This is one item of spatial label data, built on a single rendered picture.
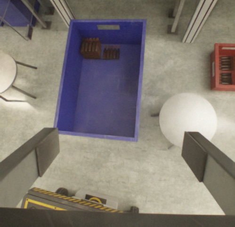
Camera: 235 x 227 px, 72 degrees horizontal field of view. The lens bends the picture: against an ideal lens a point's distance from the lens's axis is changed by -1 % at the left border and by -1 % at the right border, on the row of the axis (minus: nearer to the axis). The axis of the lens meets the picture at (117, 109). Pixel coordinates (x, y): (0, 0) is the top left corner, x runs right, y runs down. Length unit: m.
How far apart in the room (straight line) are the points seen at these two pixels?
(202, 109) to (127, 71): 0.47
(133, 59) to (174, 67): 0.37
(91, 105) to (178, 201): 0.83
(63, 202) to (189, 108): 0.82
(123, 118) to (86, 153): 0.42
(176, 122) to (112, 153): 0.50
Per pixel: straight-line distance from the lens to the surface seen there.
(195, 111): 0.97
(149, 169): 1.19
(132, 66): 1.03
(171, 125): 0.93
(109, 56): 1.06
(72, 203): 0.96
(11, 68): 1.31
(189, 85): 1.27
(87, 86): 1.04
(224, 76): 1.36
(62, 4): 1.22
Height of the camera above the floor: 1.16
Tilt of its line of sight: 78 degrees down
